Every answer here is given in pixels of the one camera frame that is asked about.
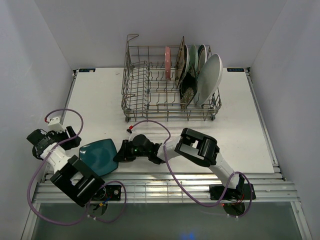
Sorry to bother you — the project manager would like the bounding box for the pink dotted scalloped plate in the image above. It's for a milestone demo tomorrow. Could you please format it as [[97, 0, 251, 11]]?
[[164, 46, 172, 81]]

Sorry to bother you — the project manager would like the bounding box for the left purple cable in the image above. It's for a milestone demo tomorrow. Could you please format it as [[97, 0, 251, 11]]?
[[27, 108, 127, 226]]

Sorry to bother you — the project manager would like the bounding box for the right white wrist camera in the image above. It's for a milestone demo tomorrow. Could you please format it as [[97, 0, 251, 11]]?
[[126, 126, 138, 142]]

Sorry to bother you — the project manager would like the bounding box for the black xdof logo sticker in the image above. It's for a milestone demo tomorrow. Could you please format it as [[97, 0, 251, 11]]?
[[227, 67, 245, 73]]

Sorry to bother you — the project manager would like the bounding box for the green red rimmed white plate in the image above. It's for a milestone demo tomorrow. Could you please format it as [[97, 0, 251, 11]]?
[[197, 44, 208, 73]]

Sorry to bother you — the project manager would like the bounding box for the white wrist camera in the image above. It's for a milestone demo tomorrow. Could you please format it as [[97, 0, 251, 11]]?
[[126, 126, 138, 142], [46, 116, 65, 133]]

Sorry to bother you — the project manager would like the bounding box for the grey wire dish rack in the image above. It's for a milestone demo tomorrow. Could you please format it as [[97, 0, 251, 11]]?
[[121, 34, 222, 122]]

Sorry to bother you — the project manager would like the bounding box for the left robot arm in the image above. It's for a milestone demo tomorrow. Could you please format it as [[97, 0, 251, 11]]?
[[26, 126, 123, 207]]

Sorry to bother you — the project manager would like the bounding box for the dark teal plate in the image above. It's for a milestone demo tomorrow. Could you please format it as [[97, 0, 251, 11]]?
[[79, 138, 119, 177]]

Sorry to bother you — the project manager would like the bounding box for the white oval plate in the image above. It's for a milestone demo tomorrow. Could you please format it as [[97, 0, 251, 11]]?
[[193, 53, 223, 106]]

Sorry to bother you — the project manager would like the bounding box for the cream floral square plate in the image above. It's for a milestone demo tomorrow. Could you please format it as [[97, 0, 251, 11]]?
[[175, 36, 186, 88]]

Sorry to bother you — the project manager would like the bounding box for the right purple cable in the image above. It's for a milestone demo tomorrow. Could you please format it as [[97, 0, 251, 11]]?
[[126, 119, 253, 218]]

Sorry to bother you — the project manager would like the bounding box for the purple cable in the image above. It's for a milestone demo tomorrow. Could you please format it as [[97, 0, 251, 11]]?
[[27, 108, 127, 226], [126, 119, 253, 218]]

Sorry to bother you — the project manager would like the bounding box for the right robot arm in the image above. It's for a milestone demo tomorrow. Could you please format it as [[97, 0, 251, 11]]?
[[120, 128, 245, 200]]

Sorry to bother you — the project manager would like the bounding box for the green floral plate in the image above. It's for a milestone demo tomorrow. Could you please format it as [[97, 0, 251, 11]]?
[[189, 44, 199, 72]]

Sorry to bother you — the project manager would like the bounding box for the black floral square plate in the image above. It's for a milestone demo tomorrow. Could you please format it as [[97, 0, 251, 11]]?
[[179, 64, 198, 110]]

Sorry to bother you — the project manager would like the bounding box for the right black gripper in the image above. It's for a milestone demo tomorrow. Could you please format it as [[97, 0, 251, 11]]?
[[113, 139, 150, 162]]

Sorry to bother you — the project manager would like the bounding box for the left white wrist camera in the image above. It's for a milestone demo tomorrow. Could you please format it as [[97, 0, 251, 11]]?
[[46, 116, 65, 133]]

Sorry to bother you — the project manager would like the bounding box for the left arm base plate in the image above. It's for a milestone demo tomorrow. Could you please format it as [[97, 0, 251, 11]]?
[[104, 184, 122, 201]]

